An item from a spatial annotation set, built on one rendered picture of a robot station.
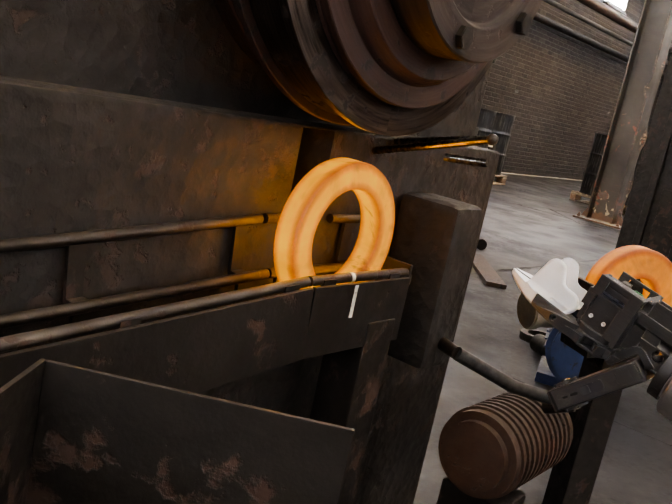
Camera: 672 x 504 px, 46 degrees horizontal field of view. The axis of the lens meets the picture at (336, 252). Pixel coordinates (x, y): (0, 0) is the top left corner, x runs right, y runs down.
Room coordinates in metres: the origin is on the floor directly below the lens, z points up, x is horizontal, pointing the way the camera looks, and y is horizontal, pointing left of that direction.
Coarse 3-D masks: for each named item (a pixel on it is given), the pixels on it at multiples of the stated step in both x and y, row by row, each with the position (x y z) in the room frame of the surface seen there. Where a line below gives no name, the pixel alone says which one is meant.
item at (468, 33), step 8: (520, 16) 0.92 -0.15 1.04; (528, 16) 0.92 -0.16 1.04; (520, 24) 0.92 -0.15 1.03; (528, 24) 0.93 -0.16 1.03; (464, 32) 0.82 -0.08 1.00; (472, 32) 0.84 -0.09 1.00; (520, 32) 0.92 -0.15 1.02; (456, 40) 0.83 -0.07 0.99; (464, 40) 0.83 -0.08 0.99; (472, 40) 0.84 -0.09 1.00; (464, 48) 0.83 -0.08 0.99
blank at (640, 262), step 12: (612, 252) 1.18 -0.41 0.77; (624, 252) 1.17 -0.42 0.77; (636, 252) 1.17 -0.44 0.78; (648, 252) 1.17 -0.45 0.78; (600, 264) 1.17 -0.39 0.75; (612, 264) 1.16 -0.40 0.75; (624, 264) 1.16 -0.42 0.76; (636, 264) 1.17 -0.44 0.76; (648, 264) 1.17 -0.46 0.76; (660, 264) 1.18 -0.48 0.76; (588, 276) 1.17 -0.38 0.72; (600, 276) 1.15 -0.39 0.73; (636, 276) 1.17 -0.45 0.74; (648, 276) 1.18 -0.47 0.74; (660, 276) 1.18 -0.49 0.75; (660, 288) 1.18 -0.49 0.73
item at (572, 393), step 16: (608, 368) 0.84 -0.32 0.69; (624, 368) 0.81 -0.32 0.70; (640, 368) 0.80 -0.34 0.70; (560, 384) 0.86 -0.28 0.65; (576, 384) 0.84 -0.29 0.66; (592, 384) 0.83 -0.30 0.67; (608, 384) 0.82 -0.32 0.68; (624, 384) 0.81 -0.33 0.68; (560, 400) 0.84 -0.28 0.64; (576, 400) 0.83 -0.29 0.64
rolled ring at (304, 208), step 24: (336, 168) 0.89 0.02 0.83; (360, 168) 0.92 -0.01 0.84; (312, 192) 0.86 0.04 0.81; (336, 192) 0.89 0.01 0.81; (360, 192) 0.95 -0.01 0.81; (384, 192) 0.96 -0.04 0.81; (288, 216) 0.86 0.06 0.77; (312, 216) 0.86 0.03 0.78; (384, 216) 0.97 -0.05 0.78; (288, 240) 0.85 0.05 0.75; (312, 240) 0.87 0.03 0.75; (360, 240) 0.98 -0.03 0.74; (384, 240) 0.98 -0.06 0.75; (288, 264) 0.86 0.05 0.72; (312, 264) 0.88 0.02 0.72; (360, 264) 0.96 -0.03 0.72
